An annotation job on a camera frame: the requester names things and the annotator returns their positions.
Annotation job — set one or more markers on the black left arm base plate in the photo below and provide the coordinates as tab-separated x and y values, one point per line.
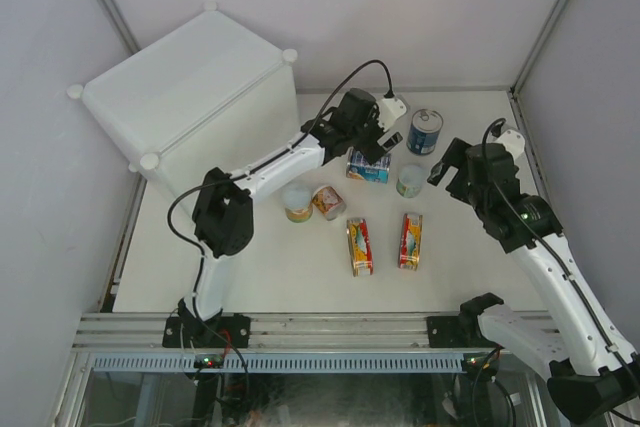
235	331

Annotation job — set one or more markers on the light blue labelled can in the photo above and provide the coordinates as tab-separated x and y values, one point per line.
358	168

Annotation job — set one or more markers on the left controller circuit board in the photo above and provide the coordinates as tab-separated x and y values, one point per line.
213	361

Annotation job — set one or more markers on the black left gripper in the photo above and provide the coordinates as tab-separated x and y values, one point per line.
371	149

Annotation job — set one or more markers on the left red sardine tin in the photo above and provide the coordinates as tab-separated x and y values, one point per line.
360	251

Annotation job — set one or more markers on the slotted grey cable duct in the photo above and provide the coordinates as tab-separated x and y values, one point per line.
286	363

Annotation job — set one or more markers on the yellow can with plastic lid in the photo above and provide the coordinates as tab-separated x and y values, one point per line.
297	202

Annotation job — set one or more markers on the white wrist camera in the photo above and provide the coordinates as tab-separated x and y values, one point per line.
391	109
510	138

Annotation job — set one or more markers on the pink portrait labelled can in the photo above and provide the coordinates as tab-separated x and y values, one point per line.
327	200

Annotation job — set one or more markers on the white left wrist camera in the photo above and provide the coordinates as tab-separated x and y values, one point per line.
391	109

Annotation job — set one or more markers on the aluminium frame rail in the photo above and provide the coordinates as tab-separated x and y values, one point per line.
269	332

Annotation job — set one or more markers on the red sardine tin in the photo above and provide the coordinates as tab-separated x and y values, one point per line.
410	241
360	251

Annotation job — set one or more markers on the right controller circuit board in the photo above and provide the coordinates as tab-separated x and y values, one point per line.
478	362

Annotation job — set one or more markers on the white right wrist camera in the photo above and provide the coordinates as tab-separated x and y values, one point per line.
510	138

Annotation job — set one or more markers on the green can with plastic lid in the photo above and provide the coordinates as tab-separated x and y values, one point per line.
410	181

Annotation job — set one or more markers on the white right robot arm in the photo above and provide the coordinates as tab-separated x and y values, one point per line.
589	366

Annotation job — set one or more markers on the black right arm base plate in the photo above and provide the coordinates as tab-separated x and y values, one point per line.
451	332

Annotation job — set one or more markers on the white plastic cube cabinet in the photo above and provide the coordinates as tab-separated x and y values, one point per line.
209	94

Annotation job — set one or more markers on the right red sardine tin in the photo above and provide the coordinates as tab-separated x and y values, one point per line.
410	241

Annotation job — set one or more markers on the controller circuit board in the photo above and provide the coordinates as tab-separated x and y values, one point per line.
213	361
478	362

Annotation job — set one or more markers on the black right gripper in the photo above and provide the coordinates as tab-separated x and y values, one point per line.
453	157

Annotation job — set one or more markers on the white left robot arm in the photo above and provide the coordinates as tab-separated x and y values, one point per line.
223	214

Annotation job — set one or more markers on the dark blue tall can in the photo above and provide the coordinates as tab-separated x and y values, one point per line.
424	131

